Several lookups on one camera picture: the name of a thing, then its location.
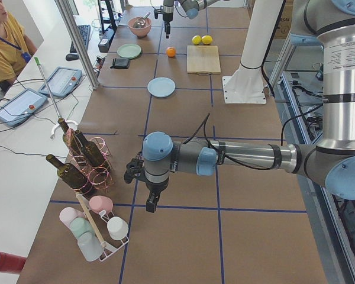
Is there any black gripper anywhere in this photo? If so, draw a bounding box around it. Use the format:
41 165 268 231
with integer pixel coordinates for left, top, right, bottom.
162 7 174 38
146 179 169 212

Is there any orange mandarin fruit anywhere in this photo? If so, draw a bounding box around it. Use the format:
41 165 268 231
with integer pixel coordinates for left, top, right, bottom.
166 46 176 58

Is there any light blue plate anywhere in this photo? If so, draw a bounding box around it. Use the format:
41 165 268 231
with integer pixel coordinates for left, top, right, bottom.
147 77 176 98

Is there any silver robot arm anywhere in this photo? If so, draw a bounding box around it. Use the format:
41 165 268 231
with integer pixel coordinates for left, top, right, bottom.
141 1 355 212
161 0 218 38

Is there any light green plate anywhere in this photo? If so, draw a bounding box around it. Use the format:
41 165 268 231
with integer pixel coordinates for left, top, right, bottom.
117 44 142 59

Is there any pink bowl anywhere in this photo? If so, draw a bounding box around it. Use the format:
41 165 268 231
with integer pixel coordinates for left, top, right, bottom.
128 17 151 37

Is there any metal scoop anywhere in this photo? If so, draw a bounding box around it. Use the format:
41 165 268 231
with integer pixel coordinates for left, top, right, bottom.
133 11 151 28

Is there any lower yellow lemon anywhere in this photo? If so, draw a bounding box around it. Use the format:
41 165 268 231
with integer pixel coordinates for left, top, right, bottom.
192 35 202 46

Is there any white cup on rack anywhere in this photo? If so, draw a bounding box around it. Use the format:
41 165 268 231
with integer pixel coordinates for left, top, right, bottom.
107 217 129 240

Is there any wooden cutting board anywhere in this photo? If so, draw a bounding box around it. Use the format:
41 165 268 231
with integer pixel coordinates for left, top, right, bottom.
186 46 221 75

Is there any pink cup on rack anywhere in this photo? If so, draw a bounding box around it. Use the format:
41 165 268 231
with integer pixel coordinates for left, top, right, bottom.
89 195 113 214

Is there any folded grey cloth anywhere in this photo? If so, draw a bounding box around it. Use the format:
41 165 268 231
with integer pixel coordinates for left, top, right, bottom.
110 57 130 69

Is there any grey blue cup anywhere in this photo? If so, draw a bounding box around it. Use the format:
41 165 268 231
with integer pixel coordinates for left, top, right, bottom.
77 232 104 262

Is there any mint green cup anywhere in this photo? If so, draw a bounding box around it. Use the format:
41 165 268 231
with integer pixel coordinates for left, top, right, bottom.
70 217 94 239

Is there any dark wine bottle upper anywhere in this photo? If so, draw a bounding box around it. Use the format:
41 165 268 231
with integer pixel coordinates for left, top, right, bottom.
75 130 108 168

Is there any dark wine bottle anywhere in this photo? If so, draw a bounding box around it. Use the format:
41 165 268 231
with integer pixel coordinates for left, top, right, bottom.
58 118 82 156
75 130 108 168
46 154 92 194

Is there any black keyboard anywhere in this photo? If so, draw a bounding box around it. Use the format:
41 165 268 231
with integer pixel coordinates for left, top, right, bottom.
69 24 91 53

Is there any pale pink cup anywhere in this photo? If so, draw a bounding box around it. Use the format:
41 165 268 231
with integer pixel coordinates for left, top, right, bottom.
59 207 85 228

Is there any dark wine bottle lower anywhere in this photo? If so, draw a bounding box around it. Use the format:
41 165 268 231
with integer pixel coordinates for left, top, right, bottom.
46 154 92 194

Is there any black computer mouse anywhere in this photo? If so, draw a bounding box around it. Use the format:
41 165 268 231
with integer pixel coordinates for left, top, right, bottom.
65 53 79 62

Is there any far teach pendant tablet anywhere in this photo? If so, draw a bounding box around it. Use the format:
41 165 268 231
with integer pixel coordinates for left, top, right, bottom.
47 66 82 98

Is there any teach pendant tablet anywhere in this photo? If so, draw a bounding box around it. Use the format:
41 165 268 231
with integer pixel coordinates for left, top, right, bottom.
0 88 47 127
47 66 82 98

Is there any metal rod green tip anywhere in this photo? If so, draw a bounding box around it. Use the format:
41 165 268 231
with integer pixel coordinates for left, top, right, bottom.
34 56 62 119

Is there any person in yellow shirt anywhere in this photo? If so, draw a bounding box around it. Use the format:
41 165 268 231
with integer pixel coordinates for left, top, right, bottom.
0 1 37 92

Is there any near teach pendant tablet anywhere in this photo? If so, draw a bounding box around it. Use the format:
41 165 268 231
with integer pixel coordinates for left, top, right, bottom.
0 88 47 127

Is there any red cylinder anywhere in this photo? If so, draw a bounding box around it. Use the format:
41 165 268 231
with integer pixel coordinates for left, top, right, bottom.
0 251 27 275

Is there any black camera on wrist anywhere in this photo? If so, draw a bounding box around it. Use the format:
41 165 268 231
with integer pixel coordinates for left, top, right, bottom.
153 6 164 20
124 158 146 184

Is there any white wire cup rack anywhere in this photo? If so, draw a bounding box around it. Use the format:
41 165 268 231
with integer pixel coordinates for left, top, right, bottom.
76 194 130 262

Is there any copper wire bottle rack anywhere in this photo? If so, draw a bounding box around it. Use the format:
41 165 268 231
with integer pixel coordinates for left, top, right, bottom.
63 128 114 193

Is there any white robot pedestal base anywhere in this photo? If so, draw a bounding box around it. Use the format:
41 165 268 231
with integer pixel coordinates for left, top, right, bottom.
222 0 285 104

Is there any aluminium frame post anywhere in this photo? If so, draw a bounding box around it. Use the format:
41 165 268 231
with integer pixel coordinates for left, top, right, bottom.
55 0 99 90

